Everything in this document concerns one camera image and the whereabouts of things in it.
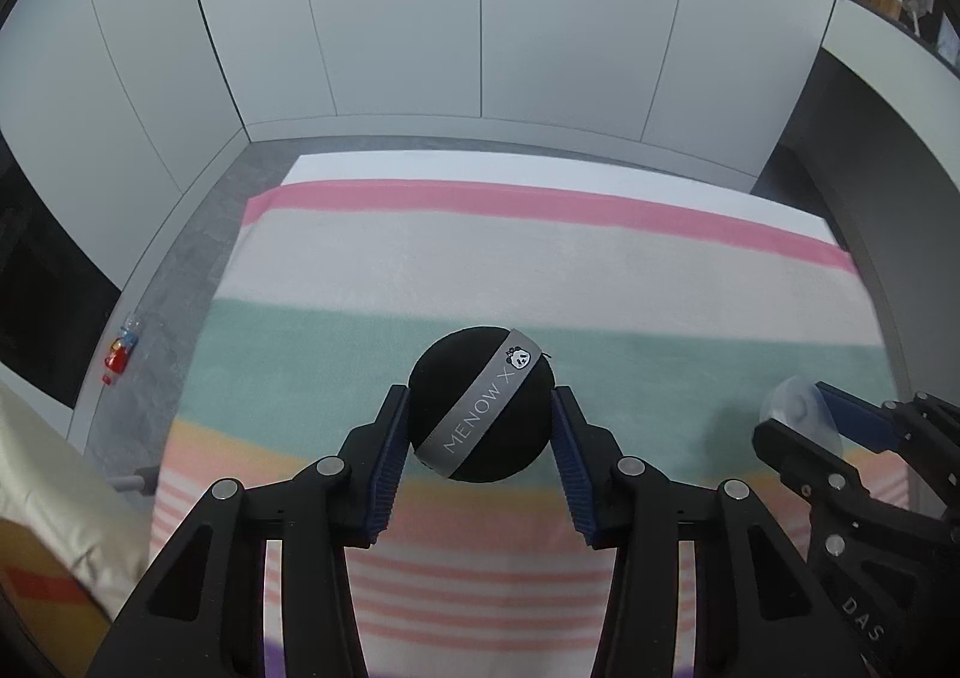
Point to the small picture card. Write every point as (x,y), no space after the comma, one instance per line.
(919,3)

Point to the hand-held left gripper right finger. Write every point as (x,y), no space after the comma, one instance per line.
(574,479)

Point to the striped colourful tablecloth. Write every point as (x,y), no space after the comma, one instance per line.
(525,172)

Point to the brown cardboard box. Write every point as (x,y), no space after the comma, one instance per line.
(37,573)

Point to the small red bottle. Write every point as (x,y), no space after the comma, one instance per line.
(118,352)

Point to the striped pastel blanket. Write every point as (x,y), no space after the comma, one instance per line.
(525,258)

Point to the black round powder puff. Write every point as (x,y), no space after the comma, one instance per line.
(517,438)

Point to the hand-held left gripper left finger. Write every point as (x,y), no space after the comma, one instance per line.
(386,472)

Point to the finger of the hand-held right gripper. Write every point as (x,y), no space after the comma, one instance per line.
(862,417)
(799,449)

